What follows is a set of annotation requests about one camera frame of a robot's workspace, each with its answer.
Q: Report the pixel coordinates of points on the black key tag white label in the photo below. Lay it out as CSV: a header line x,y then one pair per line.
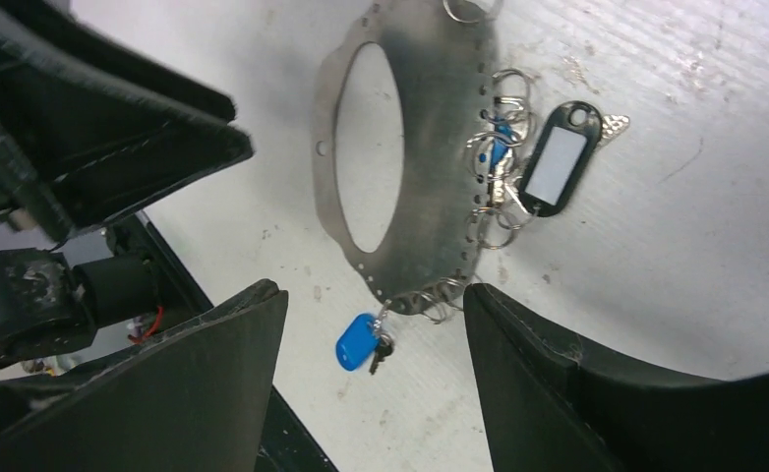
x,y
564,148

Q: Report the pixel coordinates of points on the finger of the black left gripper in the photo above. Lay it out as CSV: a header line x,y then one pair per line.
x,y
125,180
71,93

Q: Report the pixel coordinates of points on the silver metal key plate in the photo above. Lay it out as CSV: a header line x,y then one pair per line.
x,y
442,72

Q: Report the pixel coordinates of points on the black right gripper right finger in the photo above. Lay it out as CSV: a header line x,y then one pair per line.
x,y
554,400

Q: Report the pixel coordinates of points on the blue key tag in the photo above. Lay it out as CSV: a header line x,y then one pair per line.
x,y
357,343

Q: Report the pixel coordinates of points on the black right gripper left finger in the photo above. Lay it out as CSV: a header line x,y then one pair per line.
x,y
193,398

